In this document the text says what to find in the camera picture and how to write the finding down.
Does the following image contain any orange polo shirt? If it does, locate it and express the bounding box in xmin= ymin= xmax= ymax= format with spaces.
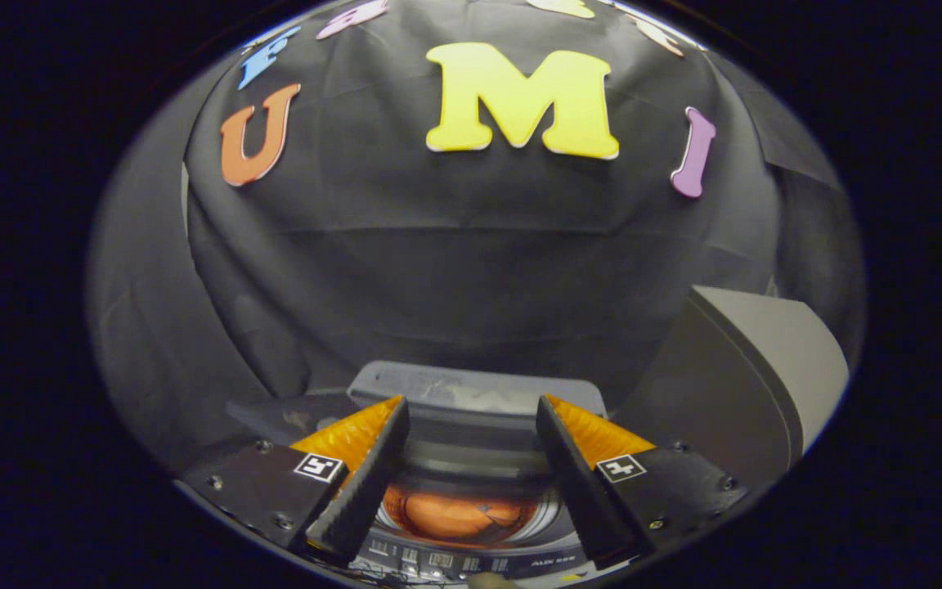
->
xmin=385 ymin=487 xmax=539 ymax=541

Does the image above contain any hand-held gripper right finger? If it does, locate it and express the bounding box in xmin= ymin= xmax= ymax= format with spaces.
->
xmin=535 ymin=394 xmax=750 ymax=569

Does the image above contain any grey washing machine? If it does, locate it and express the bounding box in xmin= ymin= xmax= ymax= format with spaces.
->
xmin=226 ymin=360 xmax=612 ymax=583

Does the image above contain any beige cabinet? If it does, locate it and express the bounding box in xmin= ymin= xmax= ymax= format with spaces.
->
xmin=618 ymin=285 xmax=850 ymax=492

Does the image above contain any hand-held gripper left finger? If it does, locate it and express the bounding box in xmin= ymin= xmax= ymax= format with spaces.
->
xmin=181 ymin=395 xmax=411 ymax=565

